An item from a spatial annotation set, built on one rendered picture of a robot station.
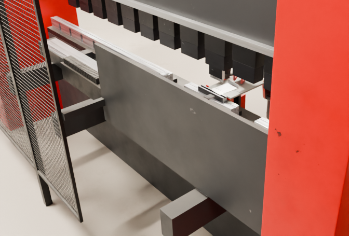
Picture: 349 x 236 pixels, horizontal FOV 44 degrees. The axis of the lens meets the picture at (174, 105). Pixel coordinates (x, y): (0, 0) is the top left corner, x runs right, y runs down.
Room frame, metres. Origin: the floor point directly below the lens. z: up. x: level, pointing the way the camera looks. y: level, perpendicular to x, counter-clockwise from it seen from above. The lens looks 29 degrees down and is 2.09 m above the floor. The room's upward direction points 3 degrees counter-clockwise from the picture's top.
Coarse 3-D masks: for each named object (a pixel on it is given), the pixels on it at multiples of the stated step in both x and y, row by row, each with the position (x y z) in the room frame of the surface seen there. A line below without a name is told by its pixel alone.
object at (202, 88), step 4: (200, 88) 2.16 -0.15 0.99; (204, 88) 2.14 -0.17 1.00; (208, 88) 2.14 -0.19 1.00; (204, 92) 2.13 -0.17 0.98; (208, 92) 2.11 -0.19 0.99; (212, 92) 2.09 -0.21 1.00; (216, 96) 2.06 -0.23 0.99; (220, 96) 2.03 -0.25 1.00; (224, 96) 2.04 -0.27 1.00; (220, 100) 2.03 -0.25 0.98; (224, 100) 2.03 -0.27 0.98
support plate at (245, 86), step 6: (228, 78) 2.25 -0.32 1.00; (240, 78) 2.24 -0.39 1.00; (216, 84) 2.18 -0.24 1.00; (222, 84) 2.18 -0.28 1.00; (240, 84) 2.17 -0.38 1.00; (246, 84) 2.16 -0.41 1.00; (252, 84) 2.16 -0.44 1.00; (258, 84) 2.16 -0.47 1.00; (234, 90) 2.10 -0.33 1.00; (240, 90) 2.09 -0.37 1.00; (246, 90) 2.09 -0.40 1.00; (228, 96) 2.03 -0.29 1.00; (234, 96) 2.03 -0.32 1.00
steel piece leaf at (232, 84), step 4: (224, 84) 2.17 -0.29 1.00; (228, 84) 2.17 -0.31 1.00; (232, 84) 2.16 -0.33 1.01; (236, 84) 2.13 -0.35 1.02; (220, 88) 2.13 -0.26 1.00; (224, 88) 2.12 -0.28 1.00; (228, 88) 2.12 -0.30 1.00; (232, 88) 2.12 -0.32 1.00; (236, 88) 2.12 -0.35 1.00; (224, 92) 2.07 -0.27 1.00
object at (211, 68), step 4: (212, 68) 2.09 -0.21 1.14; (216, 68) 2.06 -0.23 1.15; (212, 72) 2.09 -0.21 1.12; (216, 72) 2.06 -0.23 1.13; (220, 72) 2.04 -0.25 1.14; (224, 72) 2.04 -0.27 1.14; (212, 76) 2.10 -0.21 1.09; (216, 76) 2.06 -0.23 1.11; (220, 76) 2.04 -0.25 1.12; (224, 76) 2.04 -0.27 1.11; (220, 80) 2.05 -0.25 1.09
